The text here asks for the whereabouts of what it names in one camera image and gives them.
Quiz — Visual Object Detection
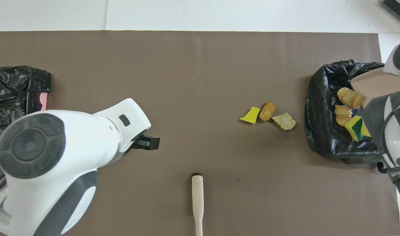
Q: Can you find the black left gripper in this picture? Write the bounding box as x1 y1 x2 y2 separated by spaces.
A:
123 129 160 158

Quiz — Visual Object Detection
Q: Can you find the beige hand brush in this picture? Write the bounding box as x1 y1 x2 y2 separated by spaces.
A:
191 173 204 236

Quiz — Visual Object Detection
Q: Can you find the yellow wedge sponge piece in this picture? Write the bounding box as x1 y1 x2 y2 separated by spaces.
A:
239 107 261 124

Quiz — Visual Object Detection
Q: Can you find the brown bread roll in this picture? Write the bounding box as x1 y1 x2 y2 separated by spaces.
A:
259 101 277 121

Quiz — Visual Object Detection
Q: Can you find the pale pastry piece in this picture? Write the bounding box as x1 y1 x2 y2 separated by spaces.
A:
272 112 296 131

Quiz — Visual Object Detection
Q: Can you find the orange striped croissant piece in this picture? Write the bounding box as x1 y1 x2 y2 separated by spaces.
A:
334 105 353 127

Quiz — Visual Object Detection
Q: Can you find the greenish striped croissant piece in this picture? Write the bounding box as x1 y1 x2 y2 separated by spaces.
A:
337 87 366 109

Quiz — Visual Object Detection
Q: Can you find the yellow green scouring sponge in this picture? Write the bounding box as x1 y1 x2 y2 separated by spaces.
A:
344 116 372 141

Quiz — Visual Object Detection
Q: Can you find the beige plastic dustpan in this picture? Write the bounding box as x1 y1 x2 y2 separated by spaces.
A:
350 70 400 107

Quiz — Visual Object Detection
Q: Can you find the crumpled black trash bag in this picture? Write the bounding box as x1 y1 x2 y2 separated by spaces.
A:
0 66 52 128

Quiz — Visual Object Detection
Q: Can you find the black bag lined open bin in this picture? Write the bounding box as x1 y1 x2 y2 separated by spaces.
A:
305 59 400 173

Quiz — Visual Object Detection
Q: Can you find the brown paper table mat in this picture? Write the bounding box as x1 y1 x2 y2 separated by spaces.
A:
0 30 400 236

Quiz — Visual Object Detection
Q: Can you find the black ribbed device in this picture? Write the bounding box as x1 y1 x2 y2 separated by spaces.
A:
382 0 400 28

